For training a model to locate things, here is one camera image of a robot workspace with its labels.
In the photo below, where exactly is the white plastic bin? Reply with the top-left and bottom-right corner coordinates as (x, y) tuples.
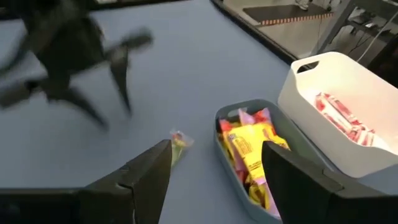
(277, 51), (398, 179)

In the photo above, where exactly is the small teal plastic bin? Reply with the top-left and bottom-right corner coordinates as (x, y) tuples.
(213, 98), (299, 224)

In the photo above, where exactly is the red white candy roll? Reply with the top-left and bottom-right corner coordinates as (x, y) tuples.
(329, 95), (354, 118)
(323, 106), (352, 129)
(314, 92), (332, 113)
(345, 127), (366, 144)
(360, 130), (377, 147)
(348, 119), (371, 135)

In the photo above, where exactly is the green candy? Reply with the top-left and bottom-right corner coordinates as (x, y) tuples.
(169, 129), (195, 169)

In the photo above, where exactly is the black orange-striped floor mat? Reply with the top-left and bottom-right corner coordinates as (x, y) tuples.
(242, 3), (334, 26)

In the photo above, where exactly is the white floor cable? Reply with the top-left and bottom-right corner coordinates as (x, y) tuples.
(356, 18), (398, 63)

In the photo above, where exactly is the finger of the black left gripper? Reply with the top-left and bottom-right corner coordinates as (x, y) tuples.
(51, 87), (109, 131)
(108, 47), (133, 116)

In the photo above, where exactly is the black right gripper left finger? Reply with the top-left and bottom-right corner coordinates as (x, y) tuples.
(0, 139), (173, 224)

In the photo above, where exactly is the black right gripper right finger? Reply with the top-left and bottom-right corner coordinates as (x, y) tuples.
(261, 140), (398, 224)

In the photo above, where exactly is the grey desk leg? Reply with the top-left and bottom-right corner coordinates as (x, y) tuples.
(310, 0), (398, 57)

